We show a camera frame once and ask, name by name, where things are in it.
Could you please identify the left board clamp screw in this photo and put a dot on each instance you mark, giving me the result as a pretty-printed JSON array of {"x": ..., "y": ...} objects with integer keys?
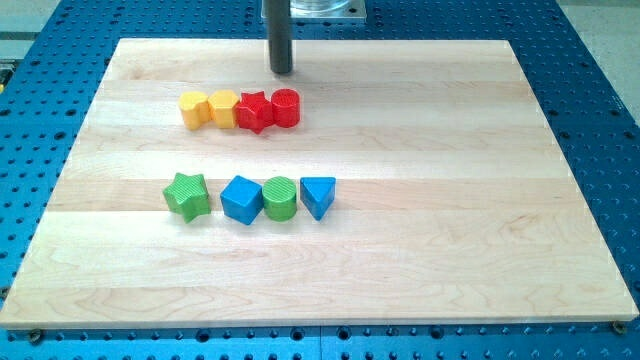
[{"x": 35, "y": 336}]

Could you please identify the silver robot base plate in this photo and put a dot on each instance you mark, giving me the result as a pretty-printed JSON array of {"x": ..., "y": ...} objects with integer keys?
[{"x": 318, "y": 11}]

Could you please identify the board clamp screw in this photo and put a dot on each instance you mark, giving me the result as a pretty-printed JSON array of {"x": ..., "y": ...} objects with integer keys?
[
  {"x": 35, "y": 336},
  {"x": 619, "y": 328}
]

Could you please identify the green star block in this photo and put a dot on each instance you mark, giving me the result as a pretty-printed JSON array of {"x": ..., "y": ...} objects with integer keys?
[{"x": 188, "y": 196}]

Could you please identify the blue triangle block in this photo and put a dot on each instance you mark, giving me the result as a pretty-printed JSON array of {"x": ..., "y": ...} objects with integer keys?
[{"x": 318, "y": 194}]

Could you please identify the green cylinder block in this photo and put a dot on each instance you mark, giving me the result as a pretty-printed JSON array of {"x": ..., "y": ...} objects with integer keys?
[{"x": 279, "y": 198}]

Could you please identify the blue cube block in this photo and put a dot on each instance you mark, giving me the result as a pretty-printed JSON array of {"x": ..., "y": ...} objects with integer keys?
[{"x": 242, "y": 200}]

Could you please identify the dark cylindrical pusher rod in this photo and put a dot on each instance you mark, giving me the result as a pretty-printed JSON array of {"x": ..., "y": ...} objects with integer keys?
[{"x": 279, "y": 37}]

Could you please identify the yellow hexagon block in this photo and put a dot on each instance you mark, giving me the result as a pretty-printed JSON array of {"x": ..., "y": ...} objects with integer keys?
[{"x": 222, "y": 108}]

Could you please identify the yellow heart block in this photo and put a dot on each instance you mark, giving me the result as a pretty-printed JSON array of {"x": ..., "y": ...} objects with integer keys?
[{"x": 194, "y": 108}]

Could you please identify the light wooden board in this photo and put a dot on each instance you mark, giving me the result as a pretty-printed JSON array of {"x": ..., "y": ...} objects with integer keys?
[{"x": 454, "y": 202}]

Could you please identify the right board clamp screw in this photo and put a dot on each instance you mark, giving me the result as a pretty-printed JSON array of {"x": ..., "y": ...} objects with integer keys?
[{"x": 619, "y": 328}]

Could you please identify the red star block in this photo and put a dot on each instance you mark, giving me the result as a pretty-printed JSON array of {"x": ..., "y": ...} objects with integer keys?
[{"x": 254, "y": 112}]

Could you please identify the red cylinder block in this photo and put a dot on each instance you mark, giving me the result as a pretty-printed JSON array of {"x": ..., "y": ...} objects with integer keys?
[{"x": 286, "y": 107}]

